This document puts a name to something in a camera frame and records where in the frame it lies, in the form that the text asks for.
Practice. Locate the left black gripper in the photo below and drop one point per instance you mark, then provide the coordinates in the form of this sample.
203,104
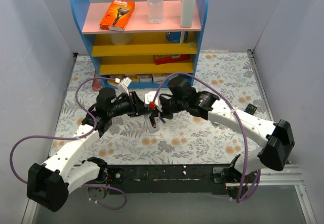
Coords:
134,103

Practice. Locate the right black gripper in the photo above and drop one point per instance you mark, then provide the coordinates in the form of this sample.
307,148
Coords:
163,106

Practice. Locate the white remote control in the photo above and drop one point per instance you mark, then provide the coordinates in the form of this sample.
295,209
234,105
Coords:
152,123

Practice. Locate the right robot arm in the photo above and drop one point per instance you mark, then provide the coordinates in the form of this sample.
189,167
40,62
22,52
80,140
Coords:
274,139

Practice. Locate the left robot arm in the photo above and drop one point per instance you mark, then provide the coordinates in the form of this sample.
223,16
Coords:
50,183

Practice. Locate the black TV remote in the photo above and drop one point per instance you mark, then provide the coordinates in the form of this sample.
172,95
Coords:
251,109

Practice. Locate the light blue tissue pack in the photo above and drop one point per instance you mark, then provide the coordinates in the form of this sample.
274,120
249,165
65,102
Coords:
171,76

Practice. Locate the red flat box on shelf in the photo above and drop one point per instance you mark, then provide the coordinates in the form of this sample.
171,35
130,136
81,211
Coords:
166,59

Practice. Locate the blue wooden shelf unit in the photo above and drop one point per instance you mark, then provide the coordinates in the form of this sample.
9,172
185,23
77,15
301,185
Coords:
148,39

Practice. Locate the white cup on shelf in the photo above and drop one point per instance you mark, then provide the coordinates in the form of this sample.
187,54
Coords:
120,39

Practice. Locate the blue white round container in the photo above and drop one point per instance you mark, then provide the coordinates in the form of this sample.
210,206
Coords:
177,37

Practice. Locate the floral table mat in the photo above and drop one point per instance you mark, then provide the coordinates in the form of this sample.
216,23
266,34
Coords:
183,140

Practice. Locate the black base bar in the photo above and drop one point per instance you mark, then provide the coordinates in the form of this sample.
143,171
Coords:
193,178

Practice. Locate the orange Gillette razor box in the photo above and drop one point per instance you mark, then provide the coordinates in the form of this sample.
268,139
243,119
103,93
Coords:
117,16

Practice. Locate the clear plastic water bottle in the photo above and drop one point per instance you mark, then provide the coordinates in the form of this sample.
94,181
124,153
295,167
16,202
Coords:
155,11

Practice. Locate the white tall bottle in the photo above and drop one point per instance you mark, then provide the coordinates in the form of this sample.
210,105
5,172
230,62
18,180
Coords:
187,12

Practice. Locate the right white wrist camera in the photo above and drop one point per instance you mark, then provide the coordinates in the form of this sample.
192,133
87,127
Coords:
152,100

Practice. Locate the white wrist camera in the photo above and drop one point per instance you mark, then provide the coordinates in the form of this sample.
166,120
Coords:
152,100
123,84

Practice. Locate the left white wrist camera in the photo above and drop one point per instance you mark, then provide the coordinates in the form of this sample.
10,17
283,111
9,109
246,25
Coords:
123,84

